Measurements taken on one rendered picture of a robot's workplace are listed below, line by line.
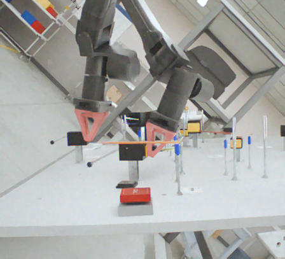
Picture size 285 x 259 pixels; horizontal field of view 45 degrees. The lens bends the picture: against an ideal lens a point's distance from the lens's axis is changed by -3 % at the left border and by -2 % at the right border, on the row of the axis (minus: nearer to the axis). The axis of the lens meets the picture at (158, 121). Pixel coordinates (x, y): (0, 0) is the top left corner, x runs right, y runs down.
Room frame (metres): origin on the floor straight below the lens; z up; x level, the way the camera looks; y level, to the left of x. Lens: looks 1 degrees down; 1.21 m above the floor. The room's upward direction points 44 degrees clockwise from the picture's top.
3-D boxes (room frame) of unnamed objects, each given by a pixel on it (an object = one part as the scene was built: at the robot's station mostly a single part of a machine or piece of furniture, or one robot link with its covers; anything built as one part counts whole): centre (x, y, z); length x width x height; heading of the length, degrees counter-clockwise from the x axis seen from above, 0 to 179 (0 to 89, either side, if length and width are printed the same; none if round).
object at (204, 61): (1.94, 0.02, 1.56); 0.30 x 0.23 x 0.19; 95
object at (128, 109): (1.98, 0.03, 1.09); 0.35 x 0.33 x 0.07; 3
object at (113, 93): (7.99, 1.14, 0.82); 0.41 x 0.33 x 0.29; 4
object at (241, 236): (4.93, -1.61, 0.47); 1.10 x 0.51 x 0.94; 7
